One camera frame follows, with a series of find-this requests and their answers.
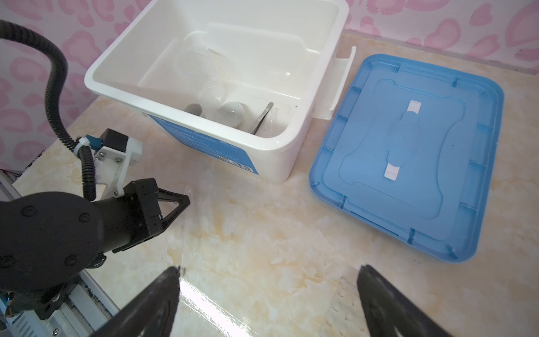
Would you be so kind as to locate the metal tweezers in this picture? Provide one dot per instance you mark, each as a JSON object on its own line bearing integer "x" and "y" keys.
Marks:
{"x": 258, "y": 122}

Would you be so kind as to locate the white plastic storage bin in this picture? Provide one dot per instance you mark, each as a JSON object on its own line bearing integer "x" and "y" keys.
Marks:
{"x": 239, "y": 81}

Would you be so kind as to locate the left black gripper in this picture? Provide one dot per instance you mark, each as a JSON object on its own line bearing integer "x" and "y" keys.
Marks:
{"x": 144, "y": 212}

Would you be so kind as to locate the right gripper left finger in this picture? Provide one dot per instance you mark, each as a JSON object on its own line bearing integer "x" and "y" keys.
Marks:
{"x": 150, "y": 313}

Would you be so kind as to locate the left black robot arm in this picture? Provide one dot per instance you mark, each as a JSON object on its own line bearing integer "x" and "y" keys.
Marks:
{"x": 48, "y": 238}

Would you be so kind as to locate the clear glass beaker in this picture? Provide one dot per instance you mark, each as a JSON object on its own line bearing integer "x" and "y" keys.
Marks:
{"x": 198, "y": 73}

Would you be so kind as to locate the clear test tube rack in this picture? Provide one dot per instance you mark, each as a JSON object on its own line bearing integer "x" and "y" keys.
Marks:
{"x": 345, "y": 316}

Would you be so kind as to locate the small white ceramic crucible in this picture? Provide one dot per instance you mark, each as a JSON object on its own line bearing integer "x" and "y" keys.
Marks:
{"x": 194, "y": 109}

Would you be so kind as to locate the white ceramic evaporating dish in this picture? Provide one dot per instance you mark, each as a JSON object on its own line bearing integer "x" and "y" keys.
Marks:
{"x": 230, "y": 114}

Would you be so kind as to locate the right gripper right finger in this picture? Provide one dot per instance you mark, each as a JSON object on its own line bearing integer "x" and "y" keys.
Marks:
{"x": 388, "y": 312}

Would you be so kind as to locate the blue plastic bin lid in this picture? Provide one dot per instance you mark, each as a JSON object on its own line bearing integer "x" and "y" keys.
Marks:
{"x": 411, "y": 152}

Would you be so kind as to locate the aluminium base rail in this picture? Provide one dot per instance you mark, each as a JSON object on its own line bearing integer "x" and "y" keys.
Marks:
{"x": 81, "y": 313}

